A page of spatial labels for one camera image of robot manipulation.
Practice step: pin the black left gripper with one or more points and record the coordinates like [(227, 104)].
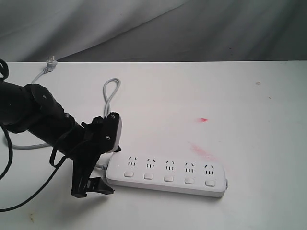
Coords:
[(85, 156)]

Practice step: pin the white five-outlet power strip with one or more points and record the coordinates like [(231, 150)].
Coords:
[(170, 174)]

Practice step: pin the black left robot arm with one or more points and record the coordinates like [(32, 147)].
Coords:
[(33, 108)]

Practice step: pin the grey backdrop cloth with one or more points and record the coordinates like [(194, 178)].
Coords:
[(153, 30)]

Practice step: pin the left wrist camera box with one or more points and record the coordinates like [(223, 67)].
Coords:
[(111, 132)]

